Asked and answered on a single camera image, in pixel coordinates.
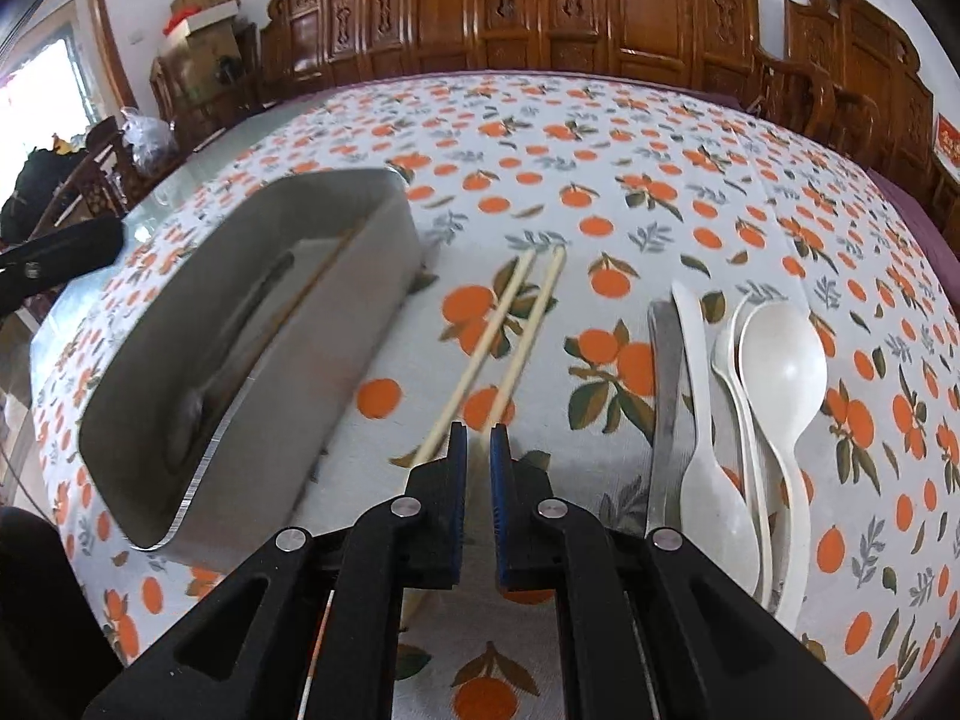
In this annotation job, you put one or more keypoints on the white flat box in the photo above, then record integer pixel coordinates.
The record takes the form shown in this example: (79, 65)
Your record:
(202, 21)

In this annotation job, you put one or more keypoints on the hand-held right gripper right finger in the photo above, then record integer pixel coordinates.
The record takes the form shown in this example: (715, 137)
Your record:
(501, 510)

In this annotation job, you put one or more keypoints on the rectangular metal tray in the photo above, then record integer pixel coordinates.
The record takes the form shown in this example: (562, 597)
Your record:
(150, 360)

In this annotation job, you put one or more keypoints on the red gift box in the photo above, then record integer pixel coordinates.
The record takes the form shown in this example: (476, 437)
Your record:
(949, 139)

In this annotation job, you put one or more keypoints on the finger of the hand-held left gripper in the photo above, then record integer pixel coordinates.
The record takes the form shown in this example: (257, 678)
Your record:
(67, 247)

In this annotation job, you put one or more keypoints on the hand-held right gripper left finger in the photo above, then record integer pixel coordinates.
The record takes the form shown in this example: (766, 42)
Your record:
(459, 510)

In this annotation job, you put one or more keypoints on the orange fruit print tablecloth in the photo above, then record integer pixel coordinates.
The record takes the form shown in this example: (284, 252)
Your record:
(600, 165)

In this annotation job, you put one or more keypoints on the pile of black clothes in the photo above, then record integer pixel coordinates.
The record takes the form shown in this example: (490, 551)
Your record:
(34, 187)

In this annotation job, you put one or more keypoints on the dark wooden chopstick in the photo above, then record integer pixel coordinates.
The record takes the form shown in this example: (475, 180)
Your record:
(315, 277)

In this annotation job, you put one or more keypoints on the window with wooden frame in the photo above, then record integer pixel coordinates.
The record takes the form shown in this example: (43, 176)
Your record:
(52, 82)

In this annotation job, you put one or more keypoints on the large printed cardboard box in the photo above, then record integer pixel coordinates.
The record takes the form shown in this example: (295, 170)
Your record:
(217, 64)

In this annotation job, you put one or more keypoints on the carved wooden sofa bench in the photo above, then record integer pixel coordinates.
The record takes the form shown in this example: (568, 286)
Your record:
(525, 7)

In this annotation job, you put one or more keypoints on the large metal spoon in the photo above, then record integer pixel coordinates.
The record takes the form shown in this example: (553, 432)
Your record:
(191, 412)

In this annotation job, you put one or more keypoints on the short purple seat cushion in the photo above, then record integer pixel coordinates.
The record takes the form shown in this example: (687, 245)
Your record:
(926, 217)

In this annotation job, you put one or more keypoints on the carved wooden armchair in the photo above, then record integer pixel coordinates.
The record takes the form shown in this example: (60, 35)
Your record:
(169, 97)
(855, 75)

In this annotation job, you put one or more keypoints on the white plastic bag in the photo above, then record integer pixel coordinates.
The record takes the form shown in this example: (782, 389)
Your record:
(146, 135)

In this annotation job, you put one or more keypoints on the wooden dining chair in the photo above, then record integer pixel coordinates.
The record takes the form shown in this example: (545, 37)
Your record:
(97, 172)

